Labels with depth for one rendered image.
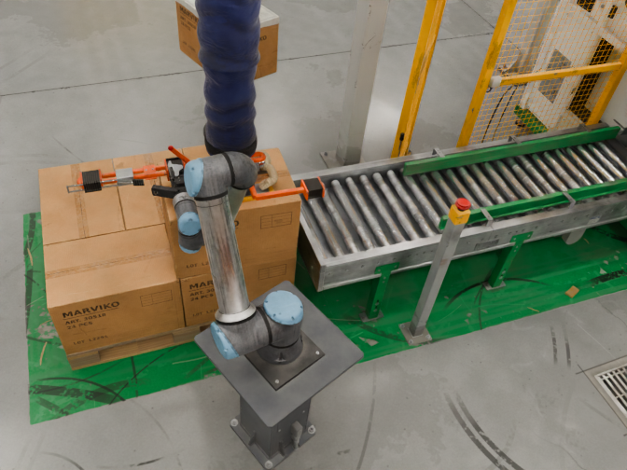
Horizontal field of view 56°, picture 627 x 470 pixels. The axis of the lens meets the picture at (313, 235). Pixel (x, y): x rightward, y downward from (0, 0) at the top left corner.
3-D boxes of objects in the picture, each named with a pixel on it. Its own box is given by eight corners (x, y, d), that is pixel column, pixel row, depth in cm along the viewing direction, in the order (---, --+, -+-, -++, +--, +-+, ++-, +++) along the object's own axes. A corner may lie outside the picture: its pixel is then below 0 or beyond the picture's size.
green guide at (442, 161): (606, 129, 400) (611, 117, 394) (615, 138, 394) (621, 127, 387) (396, 165, 354) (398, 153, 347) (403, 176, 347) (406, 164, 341)
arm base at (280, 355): (312, 344, 238) (314, 330, 231) (280, 373, 227) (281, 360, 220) (278, 317, 246) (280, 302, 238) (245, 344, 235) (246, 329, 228)
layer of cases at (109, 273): (245, 186, 390) (245, 138, 361) (292, 302, 328) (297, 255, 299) (54, 219, 356) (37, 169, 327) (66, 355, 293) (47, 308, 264)
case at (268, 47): (179, 49, 412) (174, -7, 383) (227, 34, 432) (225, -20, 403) (229, 89, 383) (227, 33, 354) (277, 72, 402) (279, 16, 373)
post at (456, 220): (417, 325, 342) (464, 201, 269) (423, 335, 337) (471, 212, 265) (407, 328, 340) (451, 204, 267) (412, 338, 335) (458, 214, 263)
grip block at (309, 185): (317, 185, 261) (318, 176, 257) (324, 197, 255) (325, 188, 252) (299, 187, 259) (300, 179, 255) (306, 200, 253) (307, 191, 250)
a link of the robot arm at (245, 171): (257, 138, 199) (225, 218, 259) (222, 146, 194) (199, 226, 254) (270, 167, 196) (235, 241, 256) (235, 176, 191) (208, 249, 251)
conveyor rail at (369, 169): (592, 144, 413) (605, 121, 399) (597, 147, 410) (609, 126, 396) (281, 200, 346) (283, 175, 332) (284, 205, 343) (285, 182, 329)
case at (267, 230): (275, 204, 323) (278, 146, 294) (296, 257, 297) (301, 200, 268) (164, 222, 306) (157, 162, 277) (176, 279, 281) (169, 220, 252)
